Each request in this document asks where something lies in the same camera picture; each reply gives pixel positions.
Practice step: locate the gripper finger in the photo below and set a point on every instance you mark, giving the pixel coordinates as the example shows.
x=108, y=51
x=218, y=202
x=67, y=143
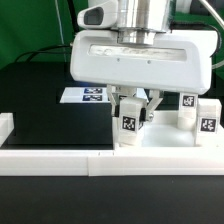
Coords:
x=113, y=95
x=154, y=97

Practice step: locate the white U-shaped fence wall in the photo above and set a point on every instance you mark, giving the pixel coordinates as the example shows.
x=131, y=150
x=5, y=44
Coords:
x=122, y=162

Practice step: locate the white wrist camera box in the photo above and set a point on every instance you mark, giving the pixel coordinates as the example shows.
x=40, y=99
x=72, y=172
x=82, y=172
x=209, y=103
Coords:
x=99, y=17

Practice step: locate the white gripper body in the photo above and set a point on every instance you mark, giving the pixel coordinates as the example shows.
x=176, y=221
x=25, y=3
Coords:
x=177, y=61

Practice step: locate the white marker sheet with tags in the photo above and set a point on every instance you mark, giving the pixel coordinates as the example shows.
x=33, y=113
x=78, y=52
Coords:
x=85, y=95

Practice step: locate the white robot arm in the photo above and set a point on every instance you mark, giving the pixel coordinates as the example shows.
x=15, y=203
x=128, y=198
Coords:
x=137, y=44

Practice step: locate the white square table top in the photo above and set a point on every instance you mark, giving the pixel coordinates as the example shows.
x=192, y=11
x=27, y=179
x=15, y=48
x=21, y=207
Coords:
x=162, y=132

